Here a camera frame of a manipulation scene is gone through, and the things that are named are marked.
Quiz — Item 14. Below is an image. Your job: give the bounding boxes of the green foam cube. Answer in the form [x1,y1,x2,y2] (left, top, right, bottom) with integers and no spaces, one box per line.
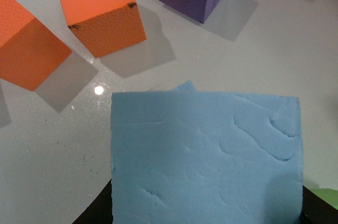
[310,188,338,210]

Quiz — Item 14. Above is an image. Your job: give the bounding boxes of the orange foam cube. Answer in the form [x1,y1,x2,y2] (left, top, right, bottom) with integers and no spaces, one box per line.
[1,0,72,91]
[60,0,146,58]

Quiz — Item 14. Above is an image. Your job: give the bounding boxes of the orange foam cube right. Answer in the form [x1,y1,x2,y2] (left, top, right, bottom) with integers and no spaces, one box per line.
[60,0,146,58]

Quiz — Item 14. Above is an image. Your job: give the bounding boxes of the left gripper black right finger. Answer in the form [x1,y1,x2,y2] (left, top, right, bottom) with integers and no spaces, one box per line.
[301,186,337,224]

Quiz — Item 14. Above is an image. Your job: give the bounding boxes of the orange foam cube left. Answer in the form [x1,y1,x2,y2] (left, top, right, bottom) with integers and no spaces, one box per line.
[1,0,72,91]

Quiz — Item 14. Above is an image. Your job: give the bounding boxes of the light blue foam cube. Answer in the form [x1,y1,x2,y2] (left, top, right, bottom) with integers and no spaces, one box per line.
[111,90,303,223]

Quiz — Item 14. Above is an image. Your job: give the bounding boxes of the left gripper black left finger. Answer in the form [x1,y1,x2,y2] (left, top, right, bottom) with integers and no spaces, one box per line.
[73,180,113,224]

